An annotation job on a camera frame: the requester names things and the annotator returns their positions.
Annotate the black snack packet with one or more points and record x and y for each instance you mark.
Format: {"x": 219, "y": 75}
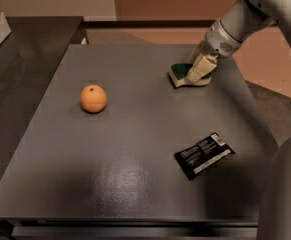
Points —
{"x": 202, "y": 155}

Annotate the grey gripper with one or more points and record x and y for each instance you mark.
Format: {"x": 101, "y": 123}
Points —
{"x": 219, "y": 42}

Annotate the dark side table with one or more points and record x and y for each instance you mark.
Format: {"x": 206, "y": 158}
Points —
{"x": 29, "y": 57}

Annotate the green and yellow sponge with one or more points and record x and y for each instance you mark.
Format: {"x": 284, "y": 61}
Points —
{"x": 178, "y": 73}

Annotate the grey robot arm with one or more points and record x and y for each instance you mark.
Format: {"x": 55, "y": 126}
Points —
{"x": 274, "y": 221}

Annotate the orange fruit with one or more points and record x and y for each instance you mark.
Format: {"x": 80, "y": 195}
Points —
{"x": 93, "y": 98}

